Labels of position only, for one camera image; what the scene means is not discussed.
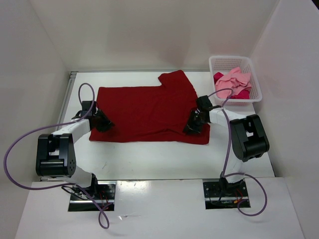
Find dark red t shirt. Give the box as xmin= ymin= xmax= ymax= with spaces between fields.
xmin=89 ymin=70 xmax=210 ymax=145

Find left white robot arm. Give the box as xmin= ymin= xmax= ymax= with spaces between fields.
xmin=35 ymin=108 xmax=115 ymax=199

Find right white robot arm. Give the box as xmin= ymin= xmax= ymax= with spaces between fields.
xmin=183 ymin=106 xmax=270 ymax=197

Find magenta t shirt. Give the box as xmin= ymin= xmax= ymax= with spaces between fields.
xmin=212 ymin=71 xmax=251 ymax=100

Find light pink t shirt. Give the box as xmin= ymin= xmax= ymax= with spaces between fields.
xmin=215 ymin=67 xmax=252 ymax=99

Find white plastic basket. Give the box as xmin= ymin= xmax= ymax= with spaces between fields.
xmin=208 ymin=55 xmax=262 ymax=106

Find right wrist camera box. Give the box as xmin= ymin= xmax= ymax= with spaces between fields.
xmin=196 ymin=95 xmax=213 ymax=112

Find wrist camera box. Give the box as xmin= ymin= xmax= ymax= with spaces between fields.
xmin=80 ymin=101 xmax=97 ymax=117
xmin=196 ymin=95 xmax=213 ymax=112

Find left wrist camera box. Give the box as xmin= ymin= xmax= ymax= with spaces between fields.
xmin=80 ymin=101 xmax=97 ymax=117

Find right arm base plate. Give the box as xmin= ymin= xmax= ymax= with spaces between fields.
xmin=203 ymin=179 xmax=250 ymax=210

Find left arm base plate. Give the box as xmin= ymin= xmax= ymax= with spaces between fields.
xmin=63 ymin=181 xmax=116 ymax=212

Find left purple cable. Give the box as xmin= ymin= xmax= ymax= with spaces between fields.
xmin=4 ymin=83 xmax=114 ymax=229

